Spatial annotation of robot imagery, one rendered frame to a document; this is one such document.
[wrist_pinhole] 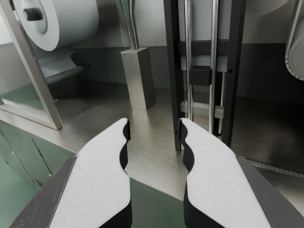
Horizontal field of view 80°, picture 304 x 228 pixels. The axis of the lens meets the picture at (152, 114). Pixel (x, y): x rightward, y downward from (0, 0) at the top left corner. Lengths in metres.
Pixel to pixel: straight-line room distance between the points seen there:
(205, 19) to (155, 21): 0.58
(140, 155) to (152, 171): 0.08
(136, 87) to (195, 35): 0.44
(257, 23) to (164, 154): 0.61
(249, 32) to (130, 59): 0.49
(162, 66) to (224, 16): 0.65
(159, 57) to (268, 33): 0.51
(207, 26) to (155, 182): 0.41
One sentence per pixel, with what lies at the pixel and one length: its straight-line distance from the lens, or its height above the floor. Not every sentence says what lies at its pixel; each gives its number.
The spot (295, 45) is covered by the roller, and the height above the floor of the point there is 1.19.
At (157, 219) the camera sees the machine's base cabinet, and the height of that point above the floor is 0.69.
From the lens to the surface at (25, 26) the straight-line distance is 0.85.
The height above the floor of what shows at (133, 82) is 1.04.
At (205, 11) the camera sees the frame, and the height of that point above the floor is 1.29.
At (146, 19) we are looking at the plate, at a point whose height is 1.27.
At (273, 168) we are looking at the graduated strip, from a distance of 0.60.
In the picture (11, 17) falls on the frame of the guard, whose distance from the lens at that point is 0.83.
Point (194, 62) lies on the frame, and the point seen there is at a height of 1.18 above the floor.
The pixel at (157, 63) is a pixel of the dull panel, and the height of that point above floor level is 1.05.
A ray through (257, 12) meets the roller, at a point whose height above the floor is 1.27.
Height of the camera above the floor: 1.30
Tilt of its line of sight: 29 degrees down
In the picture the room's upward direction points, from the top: 8 degrees counter-clockwise
